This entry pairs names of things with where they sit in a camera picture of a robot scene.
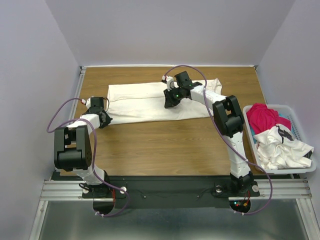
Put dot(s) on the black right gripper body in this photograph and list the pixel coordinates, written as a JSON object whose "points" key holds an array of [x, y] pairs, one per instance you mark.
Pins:
{"points": [[181, 88]]}

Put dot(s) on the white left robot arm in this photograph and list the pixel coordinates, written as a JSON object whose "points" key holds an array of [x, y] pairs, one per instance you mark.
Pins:
{"points": [[75, 146]]}

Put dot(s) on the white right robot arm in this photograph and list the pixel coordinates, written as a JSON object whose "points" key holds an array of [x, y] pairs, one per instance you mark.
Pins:
{"points": [[226, 116]]}

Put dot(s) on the red t shirt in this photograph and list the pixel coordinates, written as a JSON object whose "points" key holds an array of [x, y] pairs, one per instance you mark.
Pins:
{"points": [[262, 118]]}

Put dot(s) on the white plastic laundry basket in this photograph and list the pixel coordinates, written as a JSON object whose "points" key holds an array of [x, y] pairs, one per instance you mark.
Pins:
{"points": [[295, 130]]}

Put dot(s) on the white printed t shirt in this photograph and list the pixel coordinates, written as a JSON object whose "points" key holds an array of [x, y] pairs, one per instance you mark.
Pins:
{"points": [[277, 148]]}

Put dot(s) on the electronics board with leds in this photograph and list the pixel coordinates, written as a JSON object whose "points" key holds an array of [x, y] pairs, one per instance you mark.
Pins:
{"points": [[240, 204]]}

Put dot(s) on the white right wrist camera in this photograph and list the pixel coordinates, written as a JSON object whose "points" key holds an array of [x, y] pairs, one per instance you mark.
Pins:
{"points": [[169, 81]]}

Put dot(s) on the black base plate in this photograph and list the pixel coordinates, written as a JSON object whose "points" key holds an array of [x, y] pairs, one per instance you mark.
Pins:
{"points": [[165, 192]]}

